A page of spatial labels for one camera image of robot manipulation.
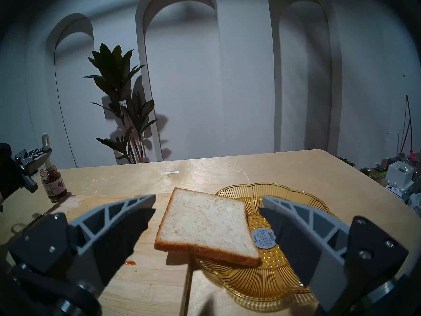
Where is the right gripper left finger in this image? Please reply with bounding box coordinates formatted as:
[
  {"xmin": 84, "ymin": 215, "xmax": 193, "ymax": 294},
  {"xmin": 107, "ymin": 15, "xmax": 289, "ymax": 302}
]
[{"xmin": 8, "ymin": 194, "xmax": 157, "ymax": 286}]

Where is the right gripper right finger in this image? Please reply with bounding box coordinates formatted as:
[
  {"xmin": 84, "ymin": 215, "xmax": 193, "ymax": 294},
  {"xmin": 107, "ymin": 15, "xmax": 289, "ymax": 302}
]
[{"xmin": 259, "ymin": 196, "xmax": 409, "ymax": 312}]

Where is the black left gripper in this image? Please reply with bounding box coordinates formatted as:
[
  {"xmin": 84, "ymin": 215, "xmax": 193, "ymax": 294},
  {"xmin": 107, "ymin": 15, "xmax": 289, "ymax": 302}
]
[{"xmin": 0, "ymin": 143, "xmax": 52, "ymax": 214}]

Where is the grey handled table knife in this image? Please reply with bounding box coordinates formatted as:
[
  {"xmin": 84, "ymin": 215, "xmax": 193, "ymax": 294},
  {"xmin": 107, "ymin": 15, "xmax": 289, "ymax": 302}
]
[{"xmin": 42, "ymin": 134, "xmax": 52, "ymax": 169}]

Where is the amber glass plate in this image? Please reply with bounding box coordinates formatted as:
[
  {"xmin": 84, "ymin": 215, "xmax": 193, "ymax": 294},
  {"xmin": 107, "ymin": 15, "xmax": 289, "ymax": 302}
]
[{"xmin": 194, "ymin": 183, "xmax": 339, "ymax": 303}]

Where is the white bread slice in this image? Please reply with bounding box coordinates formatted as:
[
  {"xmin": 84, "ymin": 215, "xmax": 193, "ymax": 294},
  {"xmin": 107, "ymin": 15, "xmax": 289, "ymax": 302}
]
[{"xmin": 155, "ymin": 188, "xmax": 261, "ymax": 267}]

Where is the glass jam jar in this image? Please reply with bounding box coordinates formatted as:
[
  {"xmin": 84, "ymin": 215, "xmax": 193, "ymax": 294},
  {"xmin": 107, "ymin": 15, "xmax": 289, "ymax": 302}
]
[{"xmin": 40, "ymin": 166, "xmax": 67, "ymax": 202}]

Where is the wooden cutting board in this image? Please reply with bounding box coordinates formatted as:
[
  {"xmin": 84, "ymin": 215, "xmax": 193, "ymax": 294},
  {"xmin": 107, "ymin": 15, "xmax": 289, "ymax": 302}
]
[{"xmin": 10, "ymin": 193, "xmax": 193, "ymax": 316}]

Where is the white plastic bag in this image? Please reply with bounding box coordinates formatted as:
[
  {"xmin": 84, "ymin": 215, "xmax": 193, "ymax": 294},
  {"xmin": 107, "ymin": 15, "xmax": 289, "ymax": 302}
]
[{"xmin": 408, "ymin": 192, "xmax": 421, "ymax": 217}]

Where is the white box appliance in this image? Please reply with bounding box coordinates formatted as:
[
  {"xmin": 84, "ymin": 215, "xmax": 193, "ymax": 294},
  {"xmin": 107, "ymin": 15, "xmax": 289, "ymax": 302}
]
[{"xmin": 385, "ymin": 161, "xmax": 415, "ymax": 191}]

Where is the tall potted plant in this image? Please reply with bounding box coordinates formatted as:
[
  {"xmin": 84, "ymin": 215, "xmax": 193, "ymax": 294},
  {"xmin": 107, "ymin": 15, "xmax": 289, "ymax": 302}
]
[{"xmin": 84, "ymin": 43, "xmax": 158, "ymax": 164}]

